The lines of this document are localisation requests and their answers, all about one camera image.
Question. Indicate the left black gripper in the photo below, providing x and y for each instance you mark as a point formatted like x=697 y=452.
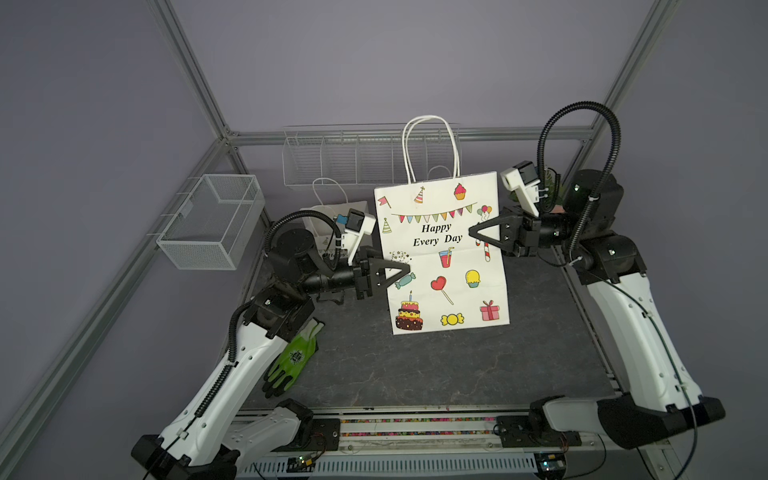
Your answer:
x=366 y=281

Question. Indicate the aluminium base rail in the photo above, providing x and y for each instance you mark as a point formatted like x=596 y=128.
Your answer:
x=463 y=444

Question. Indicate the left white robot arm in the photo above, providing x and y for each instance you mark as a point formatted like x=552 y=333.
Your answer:
x=269 y=336

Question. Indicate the white party paper bag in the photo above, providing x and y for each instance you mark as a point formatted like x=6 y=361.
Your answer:
x=456 y=282

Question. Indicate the left rear white paper bag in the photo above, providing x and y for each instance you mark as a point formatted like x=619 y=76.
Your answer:
x=321 y=231

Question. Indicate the white wire basket on left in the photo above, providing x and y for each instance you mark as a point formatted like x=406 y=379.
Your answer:
x=214 y=223

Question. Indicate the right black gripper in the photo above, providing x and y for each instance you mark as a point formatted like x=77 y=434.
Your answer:
x=520 y=233

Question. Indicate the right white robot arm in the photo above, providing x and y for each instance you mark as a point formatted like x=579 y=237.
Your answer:
x=660 y=399

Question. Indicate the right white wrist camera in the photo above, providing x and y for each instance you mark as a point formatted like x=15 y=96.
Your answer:
x=523 y=181

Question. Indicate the white wire wall shelf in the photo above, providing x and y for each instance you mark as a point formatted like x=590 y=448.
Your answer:
x=367 y=157

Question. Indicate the green work glove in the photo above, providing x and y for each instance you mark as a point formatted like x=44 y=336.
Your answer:
x=288 y=366

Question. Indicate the artificial plant in black vase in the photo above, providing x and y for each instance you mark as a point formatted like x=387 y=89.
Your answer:
x=553 y=193

